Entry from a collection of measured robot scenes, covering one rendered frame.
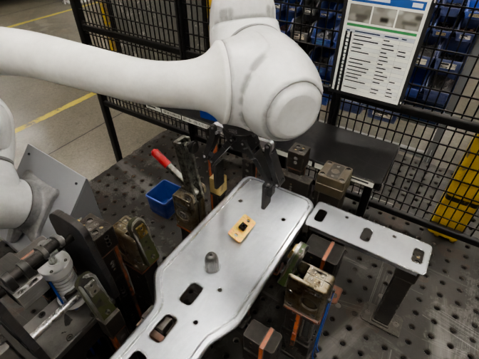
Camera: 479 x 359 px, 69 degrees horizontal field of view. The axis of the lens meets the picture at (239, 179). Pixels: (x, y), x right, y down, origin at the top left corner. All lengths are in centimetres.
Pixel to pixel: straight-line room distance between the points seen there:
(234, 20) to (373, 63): 65
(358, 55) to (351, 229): 51
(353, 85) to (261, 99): 79
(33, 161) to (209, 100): 99
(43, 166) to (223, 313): 81
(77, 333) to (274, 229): 48
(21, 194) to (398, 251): 103
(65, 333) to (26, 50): 55
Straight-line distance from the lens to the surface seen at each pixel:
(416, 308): 121
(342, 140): 116
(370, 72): 113
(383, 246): 91
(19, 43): 55
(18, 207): 119
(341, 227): 91
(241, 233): 85
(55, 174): 125
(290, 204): 94
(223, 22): 54
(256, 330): 74
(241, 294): 77
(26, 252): 86
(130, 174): 157
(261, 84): 38
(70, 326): 85
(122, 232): 82
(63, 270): 75
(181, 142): 80
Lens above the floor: 166
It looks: 41 degrees down
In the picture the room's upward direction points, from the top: straight up
